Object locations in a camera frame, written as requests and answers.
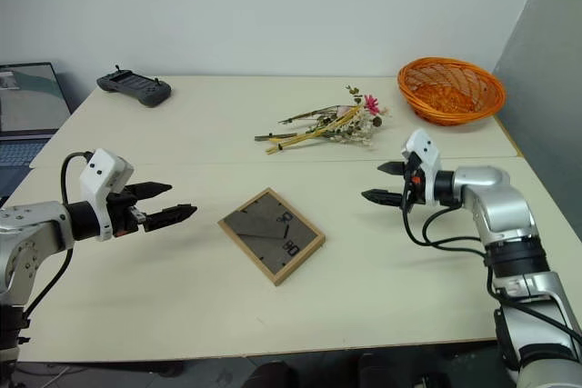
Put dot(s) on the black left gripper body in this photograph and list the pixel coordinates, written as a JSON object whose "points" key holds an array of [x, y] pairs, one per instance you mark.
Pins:
{"points": [[122, 213]]}

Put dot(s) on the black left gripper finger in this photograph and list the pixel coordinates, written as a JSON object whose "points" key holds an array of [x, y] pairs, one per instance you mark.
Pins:
{"points": [[170, 216], [150, 189]]}

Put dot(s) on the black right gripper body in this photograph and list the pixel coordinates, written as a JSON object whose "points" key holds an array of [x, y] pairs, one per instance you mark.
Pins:
{"points": [[413, 181]]}

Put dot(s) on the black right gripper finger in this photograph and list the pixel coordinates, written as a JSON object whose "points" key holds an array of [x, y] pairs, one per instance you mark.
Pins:
{"points": [[382, 197], [391, 168]]}

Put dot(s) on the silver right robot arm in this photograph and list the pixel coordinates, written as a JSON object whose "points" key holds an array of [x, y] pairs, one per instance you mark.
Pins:
{"points": [[514, 242]]}

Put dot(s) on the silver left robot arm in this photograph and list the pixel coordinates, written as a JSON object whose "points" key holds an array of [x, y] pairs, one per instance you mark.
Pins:
{"points": [[27, 229]]}

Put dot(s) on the laptop computer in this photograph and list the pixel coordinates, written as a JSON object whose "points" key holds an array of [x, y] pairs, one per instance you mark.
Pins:
{"points": [[25, 111]]}

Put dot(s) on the dried flower bouquet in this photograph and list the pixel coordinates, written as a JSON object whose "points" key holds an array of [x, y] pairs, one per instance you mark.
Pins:
{"points": [[338, 122]]}

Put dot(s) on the orange wicker basket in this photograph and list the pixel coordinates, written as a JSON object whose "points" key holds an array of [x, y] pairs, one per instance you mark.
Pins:
{"points": [[451, 90]]}

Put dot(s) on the dark grey remote controller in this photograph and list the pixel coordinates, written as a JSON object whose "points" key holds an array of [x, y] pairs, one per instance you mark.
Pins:
{"points": [[133, 85]]}

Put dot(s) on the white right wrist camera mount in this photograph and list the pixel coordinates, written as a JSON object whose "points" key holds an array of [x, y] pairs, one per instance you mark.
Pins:
{"points": [[425, 156]]}

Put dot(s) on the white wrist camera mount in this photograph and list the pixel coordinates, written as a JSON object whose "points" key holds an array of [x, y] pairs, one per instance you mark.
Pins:
{"points": [[102, 174], [425, 156]]}

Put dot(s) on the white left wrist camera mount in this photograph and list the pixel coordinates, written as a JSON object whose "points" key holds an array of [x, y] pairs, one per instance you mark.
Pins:
{"points": [[102, 174]]}

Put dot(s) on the square wooden frame clock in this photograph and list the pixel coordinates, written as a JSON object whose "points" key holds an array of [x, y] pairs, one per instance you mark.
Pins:
{"points": [[271, 236]]}

